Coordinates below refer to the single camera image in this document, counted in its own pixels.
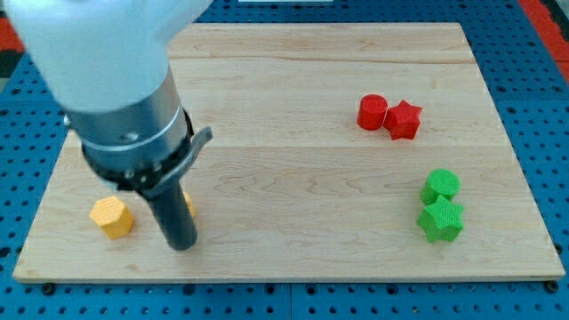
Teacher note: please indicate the yellow heart block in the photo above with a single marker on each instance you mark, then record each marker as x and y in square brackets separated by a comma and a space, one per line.
[189, 203]

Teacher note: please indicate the yellow hexagon block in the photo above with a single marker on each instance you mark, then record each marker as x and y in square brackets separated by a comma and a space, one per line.
[112, 216]

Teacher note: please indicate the light wooden board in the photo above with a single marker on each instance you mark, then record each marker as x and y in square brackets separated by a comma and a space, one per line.
[291, 189]

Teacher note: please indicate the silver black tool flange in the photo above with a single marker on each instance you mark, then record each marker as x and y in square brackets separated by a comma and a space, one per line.
[144, 147]

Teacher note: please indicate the green star block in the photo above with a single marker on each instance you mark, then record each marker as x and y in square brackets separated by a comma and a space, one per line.
[441, 220]

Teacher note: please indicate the red cylinder block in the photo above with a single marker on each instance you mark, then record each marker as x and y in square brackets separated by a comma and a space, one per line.
[372, 111]

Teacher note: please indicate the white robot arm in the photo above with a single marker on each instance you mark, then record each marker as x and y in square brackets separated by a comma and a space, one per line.
[106, 63]

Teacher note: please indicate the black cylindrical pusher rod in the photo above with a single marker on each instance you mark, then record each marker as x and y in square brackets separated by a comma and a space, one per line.
[173, 216]

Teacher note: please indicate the red star block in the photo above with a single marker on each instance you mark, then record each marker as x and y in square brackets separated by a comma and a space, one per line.
[403, 121]

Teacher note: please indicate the green cylinder block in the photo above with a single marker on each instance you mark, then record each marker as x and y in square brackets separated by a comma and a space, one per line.
[440, 182]

